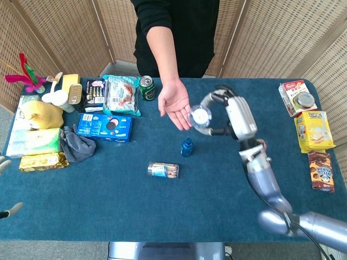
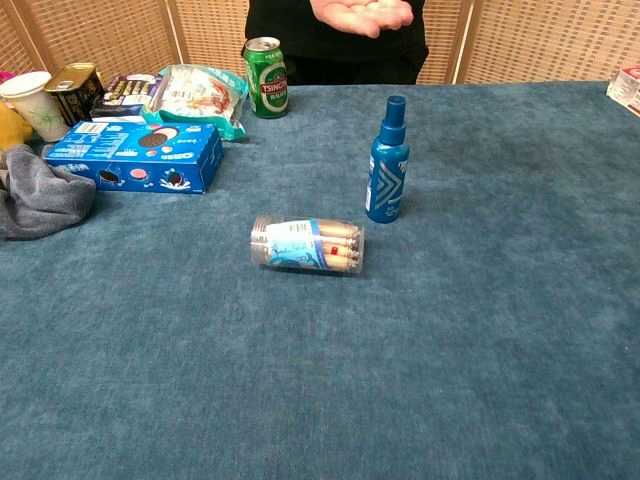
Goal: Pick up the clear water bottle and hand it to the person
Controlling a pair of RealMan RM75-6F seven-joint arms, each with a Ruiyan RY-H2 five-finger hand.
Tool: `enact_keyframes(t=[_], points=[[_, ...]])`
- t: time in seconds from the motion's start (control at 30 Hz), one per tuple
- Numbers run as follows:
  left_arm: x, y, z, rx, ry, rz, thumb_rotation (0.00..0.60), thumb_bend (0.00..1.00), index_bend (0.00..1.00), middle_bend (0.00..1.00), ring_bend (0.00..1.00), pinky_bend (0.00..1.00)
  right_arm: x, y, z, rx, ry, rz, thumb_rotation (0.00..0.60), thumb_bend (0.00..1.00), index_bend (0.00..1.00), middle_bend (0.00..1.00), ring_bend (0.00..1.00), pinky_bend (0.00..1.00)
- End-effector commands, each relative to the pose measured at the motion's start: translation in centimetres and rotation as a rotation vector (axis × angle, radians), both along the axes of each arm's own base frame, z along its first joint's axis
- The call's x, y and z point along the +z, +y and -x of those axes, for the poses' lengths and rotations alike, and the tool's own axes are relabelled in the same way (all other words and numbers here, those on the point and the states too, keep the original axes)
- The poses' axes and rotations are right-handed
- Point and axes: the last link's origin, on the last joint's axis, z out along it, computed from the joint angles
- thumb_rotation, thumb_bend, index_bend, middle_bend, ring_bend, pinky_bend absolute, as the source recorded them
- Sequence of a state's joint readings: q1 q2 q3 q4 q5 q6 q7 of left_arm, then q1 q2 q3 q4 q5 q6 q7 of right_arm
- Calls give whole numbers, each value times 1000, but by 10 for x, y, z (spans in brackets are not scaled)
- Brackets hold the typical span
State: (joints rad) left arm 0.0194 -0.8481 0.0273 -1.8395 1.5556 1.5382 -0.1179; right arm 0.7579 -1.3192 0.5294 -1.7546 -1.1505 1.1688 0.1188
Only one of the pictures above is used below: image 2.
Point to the yellow soft object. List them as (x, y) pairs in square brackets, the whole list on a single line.
[(11, 127)]

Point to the teal velvet tablecloth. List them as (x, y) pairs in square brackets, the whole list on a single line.
[(500, 300)]

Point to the clear teal snack bag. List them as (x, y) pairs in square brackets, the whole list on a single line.
[(200, 95)]

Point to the clear jar of biscuit sticks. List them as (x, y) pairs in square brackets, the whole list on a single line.
[(305, 245)]

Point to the blue Oreo cookie box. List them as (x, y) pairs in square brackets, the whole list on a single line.
[(145, 160)]

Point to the person's open bare hand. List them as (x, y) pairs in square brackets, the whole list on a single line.
[(365, 15)]

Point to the person in black clothes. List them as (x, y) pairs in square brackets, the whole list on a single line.
[(300, 40)]

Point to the white paper cup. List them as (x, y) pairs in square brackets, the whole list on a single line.
[(37, 110)]

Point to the dark purple snack package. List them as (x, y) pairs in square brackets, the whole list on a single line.
[(125, 97)]

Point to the pink object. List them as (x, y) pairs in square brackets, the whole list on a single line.
[(4, 77)]

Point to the white and red box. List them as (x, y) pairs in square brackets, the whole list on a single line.
[(627, 90)]

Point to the grey cloth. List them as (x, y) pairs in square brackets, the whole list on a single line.
[(42, 200)]

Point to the blue spray bottle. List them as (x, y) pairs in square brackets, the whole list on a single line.
[(387, 165)]

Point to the green Tsingtao beer can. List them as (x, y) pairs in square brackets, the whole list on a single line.
[(266, 82)]

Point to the gold and black tin can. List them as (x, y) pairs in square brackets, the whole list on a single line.
[(80, 95)]

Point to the wicker folding screen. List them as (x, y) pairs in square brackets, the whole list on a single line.
[(550, 35)]

